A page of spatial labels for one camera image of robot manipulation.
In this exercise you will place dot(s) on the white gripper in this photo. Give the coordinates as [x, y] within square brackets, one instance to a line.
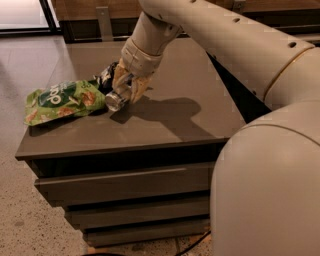
[139, 61]

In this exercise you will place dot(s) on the redbull can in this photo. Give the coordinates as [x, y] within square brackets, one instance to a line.
[116, 101]

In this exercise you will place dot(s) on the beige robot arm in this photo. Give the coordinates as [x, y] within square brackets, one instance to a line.
[265, 189]

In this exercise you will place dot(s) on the dark blue chip bag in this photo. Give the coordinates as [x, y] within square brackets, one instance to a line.
[105, 78]

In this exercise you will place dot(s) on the green rice chip bag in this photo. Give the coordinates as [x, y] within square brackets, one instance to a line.
[66, 99]

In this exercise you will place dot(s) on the wooden counter bench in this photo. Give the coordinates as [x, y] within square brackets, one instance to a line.
[78, 20]

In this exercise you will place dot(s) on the grey drawer cabinet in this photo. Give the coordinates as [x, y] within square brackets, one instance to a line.
[185, 117]

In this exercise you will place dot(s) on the top grey drawer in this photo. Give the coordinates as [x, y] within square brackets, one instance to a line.
[114, 186]

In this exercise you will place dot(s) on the grey drawer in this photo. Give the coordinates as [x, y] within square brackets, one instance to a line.
[114, 186]
[184, 206]
[170, 229]

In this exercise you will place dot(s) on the middle grey drawer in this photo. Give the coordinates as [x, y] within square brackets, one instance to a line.
[184, 206]

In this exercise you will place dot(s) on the bottom grey drawer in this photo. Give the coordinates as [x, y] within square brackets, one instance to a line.
[170, 229]

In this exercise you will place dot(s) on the left metal bracket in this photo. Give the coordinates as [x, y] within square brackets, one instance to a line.
[103, 17]

